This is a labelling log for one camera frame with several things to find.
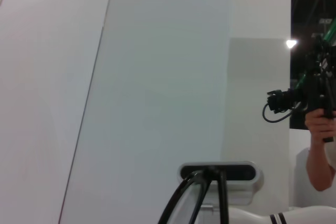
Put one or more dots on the bystander bare forearm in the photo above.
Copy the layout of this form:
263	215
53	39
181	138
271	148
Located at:
317	169

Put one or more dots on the black handheld video camera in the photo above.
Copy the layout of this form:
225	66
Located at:
315	90

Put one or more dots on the black glasses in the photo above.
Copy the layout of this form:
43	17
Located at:
222	197

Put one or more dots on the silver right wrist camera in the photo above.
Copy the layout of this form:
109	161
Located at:
244	175

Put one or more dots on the bystander bare hand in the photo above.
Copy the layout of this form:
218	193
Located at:
316	127

